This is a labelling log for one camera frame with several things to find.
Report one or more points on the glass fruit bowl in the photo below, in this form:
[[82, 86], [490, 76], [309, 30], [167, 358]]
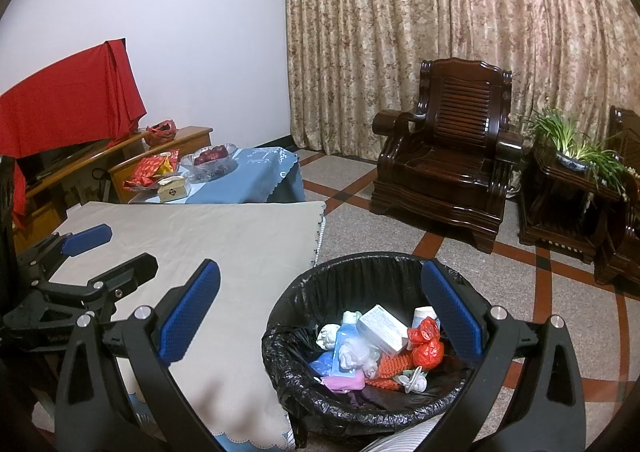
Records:
[[210, 171]]

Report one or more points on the blue and white plant pot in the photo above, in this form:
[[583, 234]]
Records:
[[572, 164]]

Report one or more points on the blue plastic bag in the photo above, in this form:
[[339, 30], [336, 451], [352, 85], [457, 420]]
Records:
[[322, 363]]

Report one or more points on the gold tissue box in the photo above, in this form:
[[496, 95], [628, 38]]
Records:
[[173, 189]]

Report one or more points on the dark wooden armchair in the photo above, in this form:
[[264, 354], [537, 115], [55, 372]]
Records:
[[450, 157], [625, 142]]

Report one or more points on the wooden television cabinet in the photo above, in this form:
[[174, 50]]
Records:
[[125, 172]]

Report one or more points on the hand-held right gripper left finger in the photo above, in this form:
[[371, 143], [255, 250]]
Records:
[[192, 312]]

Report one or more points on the grey striped cloth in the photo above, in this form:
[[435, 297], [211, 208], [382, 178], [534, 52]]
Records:
[[395, 439]]

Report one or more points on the black television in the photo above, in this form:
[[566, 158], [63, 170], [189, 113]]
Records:
[[55, 162]]

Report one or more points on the pink plastic bag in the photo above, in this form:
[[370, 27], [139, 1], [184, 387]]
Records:
[[345, 382]]

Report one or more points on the blue bottle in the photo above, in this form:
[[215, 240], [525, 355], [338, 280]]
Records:
[[345, 338]]

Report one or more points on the red cloth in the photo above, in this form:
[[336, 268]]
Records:
[[65, 92]]

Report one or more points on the red and yellow packets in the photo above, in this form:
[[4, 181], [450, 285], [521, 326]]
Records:
[[150, 169]]

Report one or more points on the large orange foam net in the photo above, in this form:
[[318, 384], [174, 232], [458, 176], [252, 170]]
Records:
[[392, 366]]

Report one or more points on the red apple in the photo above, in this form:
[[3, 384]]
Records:
[[218, 152], [202, 157]]

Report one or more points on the white and blue cardboard box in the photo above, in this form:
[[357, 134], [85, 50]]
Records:
[[382, 329]]

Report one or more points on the dark wooden side table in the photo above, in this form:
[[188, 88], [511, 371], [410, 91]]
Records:
[[550, 212]]

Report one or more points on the red plastic bag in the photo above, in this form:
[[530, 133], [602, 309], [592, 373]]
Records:
[[425, 352]]

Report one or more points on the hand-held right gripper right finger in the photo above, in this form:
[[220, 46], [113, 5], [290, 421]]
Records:
[[452, 312]]

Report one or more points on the grey tablecloth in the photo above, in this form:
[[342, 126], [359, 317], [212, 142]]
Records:
[[225, 242]]

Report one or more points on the red patterned bag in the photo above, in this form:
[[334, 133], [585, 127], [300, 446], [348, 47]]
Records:
[[160, 133]]

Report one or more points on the beige patterned curtain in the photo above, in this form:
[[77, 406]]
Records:
[[425, 22]]

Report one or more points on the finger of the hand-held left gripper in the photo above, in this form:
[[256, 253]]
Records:
[[130, 272], [87, 237]]

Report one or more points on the light blue paper cup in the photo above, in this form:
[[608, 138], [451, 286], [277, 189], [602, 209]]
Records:
[[424, 318]]

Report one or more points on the blue tablecloth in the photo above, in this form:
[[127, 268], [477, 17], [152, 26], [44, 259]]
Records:
[[265, 172]]

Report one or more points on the green grassy plant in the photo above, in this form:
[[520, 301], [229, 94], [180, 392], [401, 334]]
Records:
[[560, 132]]

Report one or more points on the black bag lined trash bin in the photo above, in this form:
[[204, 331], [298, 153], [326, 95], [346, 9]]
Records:
[[320, 292]]

